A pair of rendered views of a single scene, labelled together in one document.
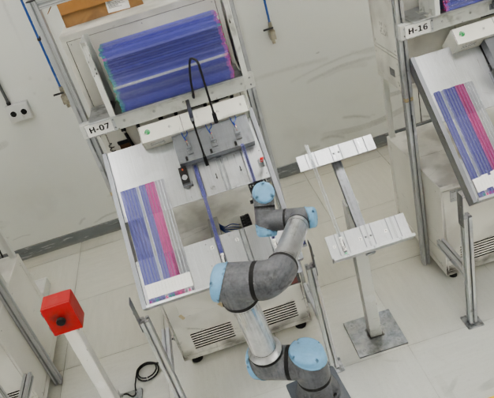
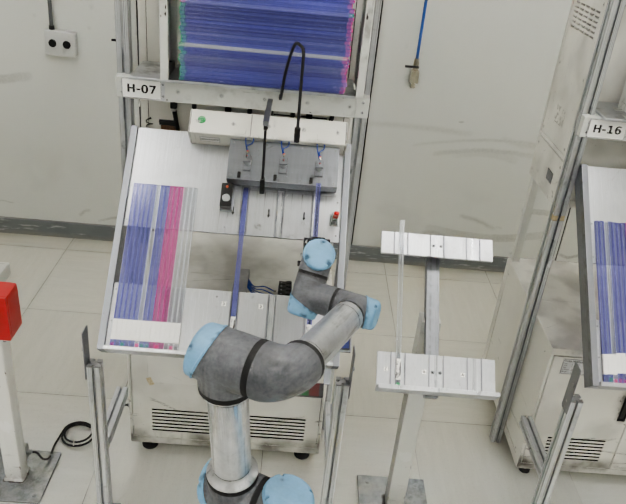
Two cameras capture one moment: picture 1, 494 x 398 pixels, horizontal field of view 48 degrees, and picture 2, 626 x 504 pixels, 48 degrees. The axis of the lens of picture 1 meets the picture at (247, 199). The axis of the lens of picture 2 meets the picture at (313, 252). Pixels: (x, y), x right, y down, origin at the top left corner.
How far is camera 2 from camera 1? 29 cm
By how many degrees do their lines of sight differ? 2
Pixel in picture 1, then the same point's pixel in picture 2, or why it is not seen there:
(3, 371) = not seen: outside the picture
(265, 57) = (394, 101)
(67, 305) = (1, 302)
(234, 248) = (253, 317)
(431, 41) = (615, 155)
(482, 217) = (592, 410)
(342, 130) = (453, 231)
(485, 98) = not seen: outside the picture
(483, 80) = not seen: outside the picture
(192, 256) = (192, 304)
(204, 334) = (171, 416)
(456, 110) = (616, 255)
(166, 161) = (211, 168)
